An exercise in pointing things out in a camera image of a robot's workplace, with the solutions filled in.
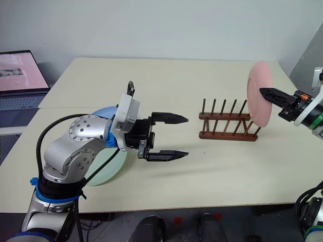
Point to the open laptop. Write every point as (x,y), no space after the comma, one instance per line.
(20,73)

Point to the wooden dish rack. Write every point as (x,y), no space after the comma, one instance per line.
(227,134)

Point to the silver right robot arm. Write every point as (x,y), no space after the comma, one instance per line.
(315,117)

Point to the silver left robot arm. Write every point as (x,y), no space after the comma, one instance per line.
(83,131)

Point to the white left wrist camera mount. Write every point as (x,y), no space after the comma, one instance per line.
(124,111)

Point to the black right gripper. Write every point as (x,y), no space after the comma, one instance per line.
(294,107)

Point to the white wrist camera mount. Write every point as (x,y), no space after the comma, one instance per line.
(124,111)
(302,114)

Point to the dark rounded shape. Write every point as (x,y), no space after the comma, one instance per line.
(149,229)

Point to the pink plate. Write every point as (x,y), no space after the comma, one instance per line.
(258,111)

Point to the green plate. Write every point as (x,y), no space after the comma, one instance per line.
(108,166)

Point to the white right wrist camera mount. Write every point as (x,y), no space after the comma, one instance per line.
(302,114)

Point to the blue plate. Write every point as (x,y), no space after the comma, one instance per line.
(107,112)

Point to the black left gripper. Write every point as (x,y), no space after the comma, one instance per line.
(138,133)

